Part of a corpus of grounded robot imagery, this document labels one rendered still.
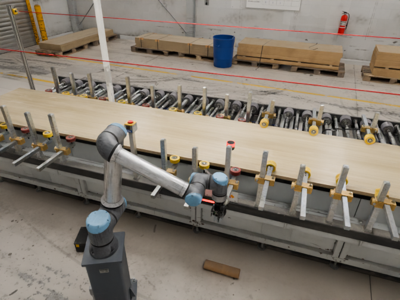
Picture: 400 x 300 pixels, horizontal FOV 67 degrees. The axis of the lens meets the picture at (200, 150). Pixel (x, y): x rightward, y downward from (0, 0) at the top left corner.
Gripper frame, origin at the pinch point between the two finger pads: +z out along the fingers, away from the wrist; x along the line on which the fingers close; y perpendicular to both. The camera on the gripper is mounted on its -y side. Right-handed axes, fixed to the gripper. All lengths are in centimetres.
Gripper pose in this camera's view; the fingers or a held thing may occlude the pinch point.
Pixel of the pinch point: (218, 219)
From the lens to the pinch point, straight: 202.8
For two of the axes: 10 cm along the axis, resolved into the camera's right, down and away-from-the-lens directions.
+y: -3.1, 5.0, -8.1
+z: -0.1, 8.5, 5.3
